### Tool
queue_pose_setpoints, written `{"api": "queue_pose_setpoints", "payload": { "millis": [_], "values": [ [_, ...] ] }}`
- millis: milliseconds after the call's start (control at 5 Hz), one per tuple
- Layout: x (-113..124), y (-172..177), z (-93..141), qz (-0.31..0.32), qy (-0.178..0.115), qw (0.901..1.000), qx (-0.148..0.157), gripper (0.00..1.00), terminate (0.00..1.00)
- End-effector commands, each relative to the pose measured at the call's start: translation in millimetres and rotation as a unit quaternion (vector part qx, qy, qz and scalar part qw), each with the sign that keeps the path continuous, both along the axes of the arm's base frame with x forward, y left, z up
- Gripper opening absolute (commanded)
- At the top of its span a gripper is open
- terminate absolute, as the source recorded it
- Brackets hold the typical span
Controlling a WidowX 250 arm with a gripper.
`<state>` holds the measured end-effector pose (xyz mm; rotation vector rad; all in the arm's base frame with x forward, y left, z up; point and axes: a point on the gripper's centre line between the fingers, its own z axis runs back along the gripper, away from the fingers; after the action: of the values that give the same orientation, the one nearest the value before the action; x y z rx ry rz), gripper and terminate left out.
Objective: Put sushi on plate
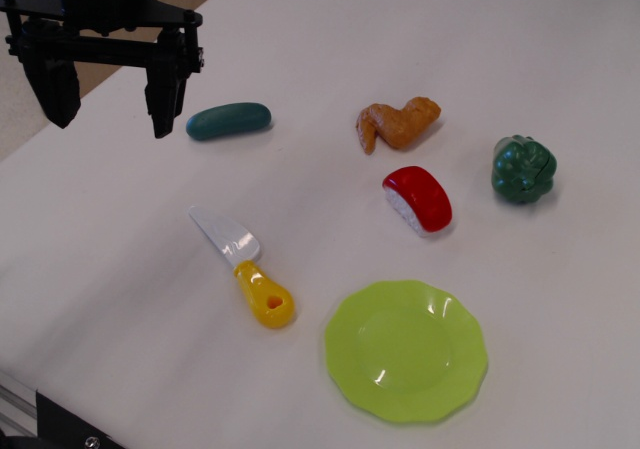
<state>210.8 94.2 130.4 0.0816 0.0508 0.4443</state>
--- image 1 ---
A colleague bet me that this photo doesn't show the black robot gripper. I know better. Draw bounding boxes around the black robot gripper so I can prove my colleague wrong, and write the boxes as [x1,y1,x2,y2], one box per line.
[1,0,203,139]

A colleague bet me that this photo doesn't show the red and white toy sushi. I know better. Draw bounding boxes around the red and white toy sushi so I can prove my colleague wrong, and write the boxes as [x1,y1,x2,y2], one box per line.
[382,166,453,237]

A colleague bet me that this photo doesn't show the lime green plastic plate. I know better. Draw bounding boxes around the lime green plastic plate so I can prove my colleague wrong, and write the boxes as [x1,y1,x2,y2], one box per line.
[324,280,488,423]

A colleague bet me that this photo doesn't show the teal toy cucumber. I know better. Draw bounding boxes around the teal toy cucumber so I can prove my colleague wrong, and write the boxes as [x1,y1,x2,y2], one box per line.
[186,102,272,141]

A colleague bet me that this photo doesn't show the brown toy chicken wing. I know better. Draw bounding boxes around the brown toy chicken wing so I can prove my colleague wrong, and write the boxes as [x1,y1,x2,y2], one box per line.
[356,97,441,155]

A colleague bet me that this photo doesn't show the green toy bell pepper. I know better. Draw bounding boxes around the green toy bell pepper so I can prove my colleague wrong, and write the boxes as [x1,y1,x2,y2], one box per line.
[491,135,557,204]

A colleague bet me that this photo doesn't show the toy knife yellow handle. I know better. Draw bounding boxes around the toy knife yellow handle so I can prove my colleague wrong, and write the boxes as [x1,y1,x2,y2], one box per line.
[188,206,296,329]

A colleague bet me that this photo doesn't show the black metal corner bracket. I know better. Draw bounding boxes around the black metal corner bracket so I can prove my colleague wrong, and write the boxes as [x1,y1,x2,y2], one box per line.
[36,392,125,449]

